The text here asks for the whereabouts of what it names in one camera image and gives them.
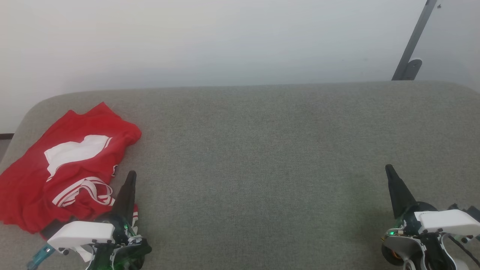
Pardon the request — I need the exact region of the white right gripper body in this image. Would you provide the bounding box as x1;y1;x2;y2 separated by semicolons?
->
390;202;480;240

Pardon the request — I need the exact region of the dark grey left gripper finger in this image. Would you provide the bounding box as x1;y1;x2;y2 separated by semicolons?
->
112;171;138;226

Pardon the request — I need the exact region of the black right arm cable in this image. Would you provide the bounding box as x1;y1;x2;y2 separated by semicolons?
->
444;233;480;265

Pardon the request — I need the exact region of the grey metal pole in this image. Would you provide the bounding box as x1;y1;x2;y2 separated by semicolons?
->
391;0;438;81

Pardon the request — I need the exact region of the grey fabric sofa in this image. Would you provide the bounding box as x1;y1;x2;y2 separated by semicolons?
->
0;81;480;270

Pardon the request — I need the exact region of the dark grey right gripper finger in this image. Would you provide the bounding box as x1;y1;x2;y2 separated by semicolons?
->
385;164;417;220

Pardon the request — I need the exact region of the red and white shirt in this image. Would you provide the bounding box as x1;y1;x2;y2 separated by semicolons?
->
0;102;142;235

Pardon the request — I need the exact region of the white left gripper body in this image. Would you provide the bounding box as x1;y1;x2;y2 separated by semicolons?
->
47;213;152;259

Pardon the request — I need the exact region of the grey pole bracket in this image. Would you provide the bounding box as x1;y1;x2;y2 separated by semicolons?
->
404;59;423;81

